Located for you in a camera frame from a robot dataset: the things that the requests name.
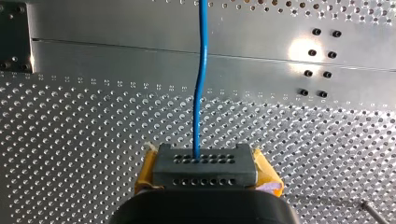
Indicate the metal post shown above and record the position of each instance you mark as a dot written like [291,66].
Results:
[375,213]

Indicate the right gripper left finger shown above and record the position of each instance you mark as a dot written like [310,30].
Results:
[145,175]

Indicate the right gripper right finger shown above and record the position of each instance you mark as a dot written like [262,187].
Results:
[267,177]

